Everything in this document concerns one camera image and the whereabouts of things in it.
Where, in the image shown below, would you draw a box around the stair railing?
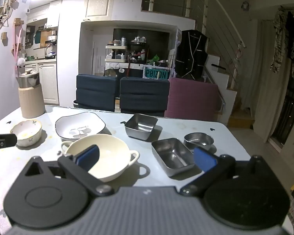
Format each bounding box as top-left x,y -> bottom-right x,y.
142,0 -> 248,51

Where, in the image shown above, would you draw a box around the cream bowl with handles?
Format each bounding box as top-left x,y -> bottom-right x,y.
61,134 -> 140,182

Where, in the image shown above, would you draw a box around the white fluffy ornament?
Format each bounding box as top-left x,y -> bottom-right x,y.
17,57 -> 26,76

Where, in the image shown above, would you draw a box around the white lower kitchen cabinets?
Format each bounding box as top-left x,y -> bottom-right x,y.
24,62 -> 60,104

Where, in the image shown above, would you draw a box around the square steel container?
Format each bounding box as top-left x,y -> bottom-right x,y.
124,114 -> 158,141

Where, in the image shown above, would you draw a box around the dark blue chair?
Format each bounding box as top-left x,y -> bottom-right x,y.
120,77 -> 170,117
76,74 -> 118,112

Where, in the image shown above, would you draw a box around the dark glass door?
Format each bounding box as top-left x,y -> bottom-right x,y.
276,72 -> 294,148

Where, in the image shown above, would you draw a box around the white cabinet door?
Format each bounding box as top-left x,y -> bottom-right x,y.
84,0 -> 112,21

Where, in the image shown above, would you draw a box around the white kitchen cabinets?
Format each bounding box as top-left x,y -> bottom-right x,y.
26,0 -> 63,29
24,62 -> 60,104

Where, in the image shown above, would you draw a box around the round steel bowl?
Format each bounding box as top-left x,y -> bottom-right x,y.
184,132 -> 214,153

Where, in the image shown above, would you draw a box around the pink ribbon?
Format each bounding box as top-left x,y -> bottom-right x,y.
12,26 -> 23,63

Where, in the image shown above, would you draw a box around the staircase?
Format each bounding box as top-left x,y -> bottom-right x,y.
203,53 -> 256,128

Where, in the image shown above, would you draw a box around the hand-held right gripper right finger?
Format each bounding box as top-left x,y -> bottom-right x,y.
180,147 -> 270,197

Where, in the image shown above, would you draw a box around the white plate with dark rim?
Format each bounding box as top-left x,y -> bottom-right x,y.
55,112 -> 106,142

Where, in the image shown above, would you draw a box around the black vest with white trim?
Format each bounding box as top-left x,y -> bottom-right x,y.
174,29 -> 208,79

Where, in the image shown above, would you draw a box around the teal sign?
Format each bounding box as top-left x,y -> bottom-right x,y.
144,68 -> 170,80

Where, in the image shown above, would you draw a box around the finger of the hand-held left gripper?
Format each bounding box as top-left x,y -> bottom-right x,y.
0,133 -> 17,149

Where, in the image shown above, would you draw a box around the beige canister with steel lid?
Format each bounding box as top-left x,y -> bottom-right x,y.
18,69 -> 46,118

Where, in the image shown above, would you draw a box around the rectangular steel container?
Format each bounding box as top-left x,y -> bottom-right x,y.
151,138 -> 201,177

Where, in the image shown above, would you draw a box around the small floral bowl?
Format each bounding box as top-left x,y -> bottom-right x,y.
10,119 -> 43,147

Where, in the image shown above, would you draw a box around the white upper kitchen cabinets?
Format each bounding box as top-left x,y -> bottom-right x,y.
26,0 -> 63,29

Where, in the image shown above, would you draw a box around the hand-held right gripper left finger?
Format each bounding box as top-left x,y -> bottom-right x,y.
24,145 -> 114,197

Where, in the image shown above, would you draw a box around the cream curtain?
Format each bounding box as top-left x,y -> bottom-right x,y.
244,20 -> 292,148

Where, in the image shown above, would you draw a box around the white shelf cart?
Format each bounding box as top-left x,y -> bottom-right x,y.
105,45 -> 128,63

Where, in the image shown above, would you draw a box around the black and white hanging garment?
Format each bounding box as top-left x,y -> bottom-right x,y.
270,9 -> 294,74

